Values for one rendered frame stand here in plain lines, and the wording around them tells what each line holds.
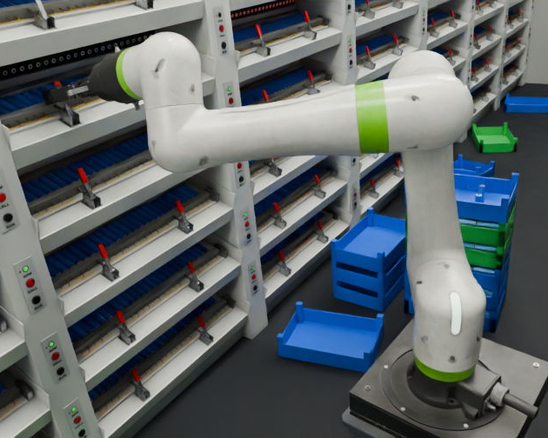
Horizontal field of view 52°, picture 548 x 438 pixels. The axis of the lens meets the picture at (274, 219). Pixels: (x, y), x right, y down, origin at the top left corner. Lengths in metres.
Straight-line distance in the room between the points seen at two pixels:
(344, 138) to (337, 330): 1.13
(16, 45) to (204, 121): 0.42
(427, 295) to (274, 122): 0.44
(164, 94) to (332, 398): 1.07
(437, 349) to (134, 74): 0.74
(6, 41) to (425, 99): 0.76
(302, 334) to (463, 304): 0.94
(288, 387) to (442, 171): 0.89
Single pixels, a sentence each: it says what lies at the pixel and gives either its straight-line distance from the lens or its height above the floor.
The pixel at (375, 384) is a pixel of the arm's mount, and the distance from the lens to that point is 1.25.
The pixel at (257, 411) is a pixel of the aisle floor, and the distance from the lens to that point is 1.70.
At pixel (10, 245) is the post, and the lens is 1.23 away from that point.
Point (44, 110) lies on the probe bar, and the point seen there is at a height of 0.92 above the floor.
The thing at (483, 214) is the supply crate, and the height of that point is 0.42.
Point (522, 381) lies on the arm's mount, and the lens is 1.32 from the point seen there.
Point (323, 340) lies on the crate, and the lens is 1.90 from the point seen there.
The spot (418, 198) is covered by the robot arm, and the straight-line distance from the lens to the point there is 1.15.
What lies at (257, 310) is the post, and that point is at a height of 0.09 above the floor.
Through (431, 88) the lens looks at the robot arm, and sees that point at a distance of 0.90.
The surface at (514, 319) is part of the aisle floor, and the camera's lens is 2.06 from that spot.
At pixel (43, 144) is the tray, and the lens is 1.23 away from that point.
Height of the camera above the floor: 1.20
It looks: 27 degrees down
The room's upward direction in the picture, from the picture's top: 6 degrees counter-clockwise
